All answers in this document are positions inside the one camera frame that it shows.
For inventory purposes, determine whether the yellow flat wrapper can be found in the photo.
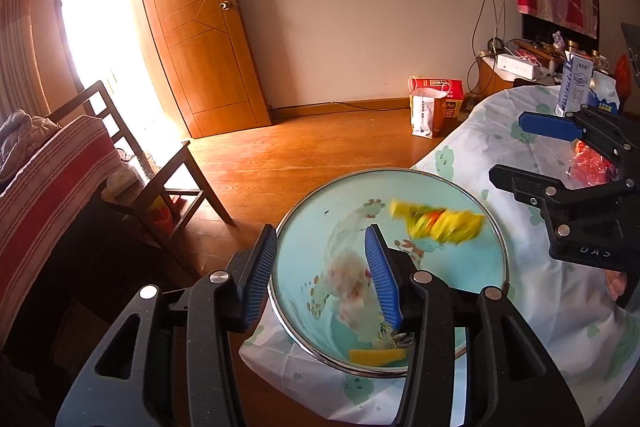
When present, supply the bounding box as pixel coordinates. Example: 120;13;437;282
349;348;407;367

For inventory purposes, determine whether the black television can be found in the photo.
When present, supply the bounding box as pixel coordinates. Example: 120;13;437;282
521;14;601;52

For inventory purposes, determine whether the beige striped curtain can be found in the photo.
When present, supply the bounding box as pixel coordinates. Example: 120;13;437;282
0;0;83;118

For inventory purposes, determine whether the white milk carton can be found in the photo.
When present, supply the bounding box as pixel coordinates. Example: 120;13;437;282
555;51;595;118

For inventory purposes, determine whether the grey hanging cable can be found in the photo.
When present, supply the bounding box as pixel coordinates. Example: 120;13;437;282
492;0;507;52
470;0;493;58

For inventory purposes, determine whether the red gift box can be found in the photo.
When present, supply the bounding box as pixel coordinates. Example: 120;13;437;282
410;77;465;118

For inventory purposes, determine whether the light blue enamel basin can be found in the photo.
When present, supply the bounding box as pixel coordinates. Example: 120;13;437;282
267;168;510;379

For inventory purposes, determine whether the white tissue pack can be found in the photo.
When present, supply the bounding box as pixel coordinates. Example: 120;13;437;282
105;172;138;195

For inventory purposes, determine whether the orange wooden door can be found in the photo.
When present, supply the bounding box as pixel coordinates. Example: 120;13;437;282
134;0;273;138

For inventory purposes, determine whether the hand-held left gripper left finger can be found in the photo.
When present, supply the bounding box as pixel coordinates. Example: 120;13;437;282
55;224;278;427

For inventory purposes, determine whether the cardboard box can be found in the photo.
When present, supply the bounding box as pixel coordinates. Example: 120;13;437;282
50;302;116;368

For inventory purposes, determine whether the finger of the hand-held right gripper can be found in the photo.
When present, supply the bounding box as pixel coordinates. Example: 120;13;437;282
488;163;640;238
518;103;640;172

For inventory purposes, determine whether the pale purple jacket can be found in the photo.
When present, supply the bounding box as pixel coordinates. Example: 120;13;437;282
0;109;61;180

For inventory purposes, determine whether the red white striped cloth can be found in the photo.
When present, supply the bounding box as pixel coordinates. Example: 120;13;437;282
0;114;123;338

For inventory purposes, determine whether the orange plastic container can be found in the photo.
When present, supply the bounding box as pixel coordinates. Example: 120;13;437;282
147;197;176;233

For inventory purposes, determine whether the white rectangular box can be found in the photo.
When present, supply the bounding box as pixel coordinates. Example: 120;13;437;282
495;53;541;78

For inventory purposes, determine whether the white orange paper bag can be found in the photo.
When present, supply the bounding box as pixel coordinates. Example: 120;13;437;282
409;88;448;138

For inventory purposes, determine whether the red crinkled foil wrapper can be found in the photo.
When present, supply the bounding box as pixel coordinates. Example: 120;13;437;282
567;139;623;188

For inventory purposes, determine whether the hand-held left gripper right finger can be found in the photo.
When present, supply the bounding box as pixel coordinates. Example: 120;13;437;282
364;224;586;427

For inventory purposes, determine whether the yellow plastic bag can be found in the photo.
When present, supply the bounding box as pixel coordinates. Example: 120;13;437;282
390;199;487;248

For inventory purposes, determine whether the red plastic bag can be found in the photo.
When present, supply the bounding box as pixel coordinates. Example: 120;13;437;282
614;56;632;98

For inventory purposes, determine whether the white green print tablecloth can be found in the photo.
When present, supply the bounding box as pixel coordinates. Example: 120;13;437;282
240;84;640;423

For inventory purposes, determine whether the wooden television cabinet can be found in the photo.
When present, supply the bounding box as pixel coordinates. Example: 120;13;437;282
475;39;621;98

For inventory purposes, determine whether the dark wooden chair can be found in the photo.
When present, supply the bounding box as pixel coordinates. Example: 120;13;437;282
50;80;236;258

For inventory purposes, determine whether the person's right hand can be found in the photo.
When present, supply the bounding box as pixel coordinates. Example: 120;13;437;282
605;269;630;305

